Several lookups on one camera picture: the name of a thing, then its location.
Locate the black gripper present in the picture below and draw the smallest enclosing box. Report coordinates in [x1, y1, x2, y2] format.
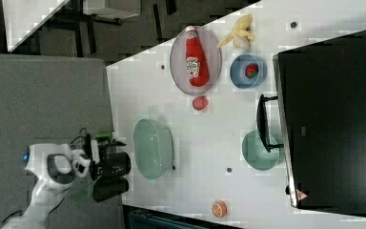
[90, 133, 132, 202]

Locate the green plastic strainer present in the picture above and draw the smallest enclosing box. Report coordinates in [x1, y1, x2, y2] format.
[133, 119, 174, 179]

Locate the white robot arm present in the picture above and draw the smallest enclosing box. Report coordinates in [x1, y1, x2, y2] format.
[0, 134, 132, 229]

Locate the toy orange half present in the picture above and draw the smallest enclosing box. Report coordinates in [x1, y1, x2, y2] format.
[212, 200, 227, 218]

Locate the toy strawberry on table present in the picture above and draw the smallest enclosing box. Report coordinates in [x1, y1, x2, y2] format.
[193, 96, 209, 111]

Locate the red ketchup bottle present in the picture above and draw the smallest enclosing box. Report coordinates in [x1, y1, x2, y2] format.
[185, 26, 209, 87]

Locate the green mug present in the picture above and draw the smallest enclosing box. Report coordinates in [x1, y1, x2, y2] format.
[241, 130, 283, 171]

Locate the grey round plate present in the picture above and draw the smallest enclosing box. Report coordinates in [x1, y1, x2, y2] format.
[170, 26, 222, 95]

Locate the blue bowl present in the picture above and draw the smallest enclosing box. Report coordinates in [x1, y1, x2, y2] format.
[230, 54, 267, 89]

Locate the toy strawberry in bowl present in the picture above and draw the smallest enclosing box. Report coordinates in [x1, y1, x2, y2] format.
[245, 64, 259, 78]

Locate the peeled toy banana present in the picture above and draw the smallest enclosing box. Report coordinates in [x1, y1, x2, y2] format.
[217, 14, 255, 51]

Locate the blue metal frame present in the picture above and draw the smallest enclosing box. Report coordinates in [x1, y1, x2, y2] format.
[122, 204, 239, 229]

